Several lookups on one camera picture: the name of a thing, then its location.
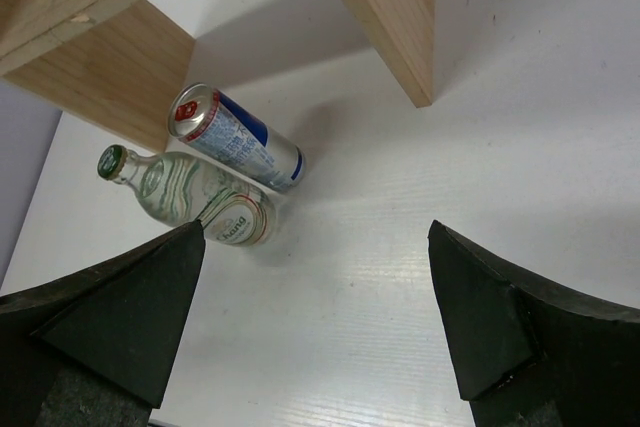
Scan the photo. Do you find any silver can rear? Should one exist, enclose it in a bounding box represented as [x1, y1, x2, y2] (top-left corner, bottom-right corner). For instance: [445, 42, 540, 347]
[167, 83, 306, 193]

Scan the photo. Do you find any wooden two-tier shelf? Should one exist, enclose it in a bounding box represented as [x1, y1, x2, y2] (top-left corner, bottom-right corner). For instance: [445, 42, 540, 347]
[1, 0, 435, 152]

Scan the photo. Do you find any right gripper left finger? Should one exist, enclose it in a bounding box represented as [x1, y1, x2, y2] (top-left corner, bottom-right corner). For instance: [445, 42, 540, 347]
[1, 221, 205, 426]

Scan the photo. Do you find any clear bottle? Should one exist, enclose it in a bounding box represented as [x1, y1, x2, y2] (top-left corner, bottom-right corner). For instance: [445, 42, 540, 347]
[97, 144, 276, 247]

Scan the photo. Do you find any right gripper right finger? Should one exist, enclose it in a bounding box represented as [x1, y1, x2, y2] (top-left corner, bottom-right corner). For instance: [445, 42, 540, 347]
[428, 221, 639, 426]

